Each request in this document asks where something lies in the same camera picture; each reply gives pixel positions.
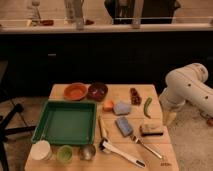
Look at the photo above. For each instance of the dark red toy food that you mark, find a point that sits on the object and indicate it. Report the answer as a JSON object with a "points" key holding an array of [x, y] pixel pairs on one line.
{"points": [[135, 97]]}

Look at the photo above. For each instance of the silver metal fork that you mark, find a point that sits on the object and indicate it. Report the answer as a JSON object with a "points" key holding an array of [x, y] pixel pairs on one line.
{"points": [[136, 140]]}

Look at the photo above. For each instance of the orange bowl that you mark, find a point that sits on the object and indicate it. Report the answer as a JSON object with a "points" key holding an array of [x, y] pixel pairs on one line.
{"points": [[75, 91]]}

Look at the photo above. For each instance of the clear plastic bottle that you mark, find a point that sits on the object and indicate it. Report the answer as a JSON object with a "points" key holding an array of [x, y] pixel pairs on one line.
{"points": [[34, 14]]}

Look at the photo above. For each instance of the purple bowl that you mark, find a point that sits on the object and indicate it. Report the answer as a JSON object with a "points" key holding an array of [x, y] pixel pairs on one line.
{"points": [[97, 91]]}

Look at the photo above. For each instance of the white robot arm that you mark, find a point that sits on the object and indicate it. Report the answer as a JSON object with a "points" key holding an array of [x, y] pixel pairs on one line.
{"points": [[186, 84]]}

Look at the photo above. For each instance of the green cup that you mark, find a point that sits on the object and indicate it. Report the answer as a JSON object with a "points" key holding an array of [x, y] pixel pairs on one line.
{"points": [[64, 154]]}

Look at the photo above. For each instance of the blue sponge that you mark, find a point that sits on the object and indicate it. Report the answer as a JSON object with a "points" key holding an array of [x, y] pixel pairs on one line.
{"points": [[124, 126]]}

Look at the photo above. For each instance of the white dish brush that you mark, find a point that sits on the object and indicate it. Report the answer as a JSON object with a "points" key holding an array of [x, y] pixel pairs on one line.
{"points": [[105, 145]]}

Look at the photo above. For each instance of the grey blue cloth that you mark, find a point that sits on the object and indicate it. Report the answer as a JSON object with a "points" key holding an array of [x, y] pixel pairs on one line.
{"points": [[122, 108]]}

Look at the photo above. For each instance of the small metal cup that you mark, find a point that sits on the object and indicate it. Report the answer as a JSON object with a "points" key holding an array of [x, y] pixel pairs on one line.
{"points": [[87, 152]]}

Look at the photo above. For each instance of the wooden handled knife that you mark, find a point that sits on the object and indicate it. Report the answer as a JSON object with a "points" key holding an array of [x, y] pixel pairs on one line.
{"points": [[103, 130]]}

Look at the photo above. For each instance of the green plastic tray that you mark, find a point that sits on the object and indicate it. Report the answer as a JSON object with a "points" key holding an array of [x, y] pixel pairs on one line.
{"points": [[66, 123]]}

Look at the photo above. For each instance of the white cup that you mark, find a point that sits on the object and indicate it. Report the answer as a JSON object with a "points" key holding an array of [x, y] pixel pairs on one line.
{"points": [[41, 150]]}

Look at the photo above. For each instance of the green chili pepper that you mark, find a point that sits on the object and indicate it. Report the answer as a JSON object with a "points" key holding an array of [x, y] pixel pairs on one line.
{"points": [[146, 106]]}

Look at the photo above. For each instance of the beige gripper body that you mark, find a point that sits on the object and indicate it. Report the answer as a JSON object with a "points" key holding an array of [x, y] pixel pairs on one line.
{"points": [[169, 114]]}

